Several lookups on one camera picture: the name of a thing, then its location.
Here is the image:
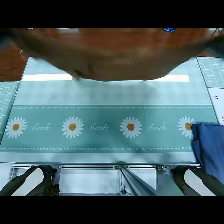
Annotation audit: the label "silver frame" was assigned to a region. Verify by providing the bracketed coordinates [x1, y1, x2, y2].
[0, 161, 224, 197]

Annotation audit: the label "blue garment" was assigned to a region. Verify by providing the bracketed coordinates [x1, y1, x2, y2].
[190, 121, 224, 186]

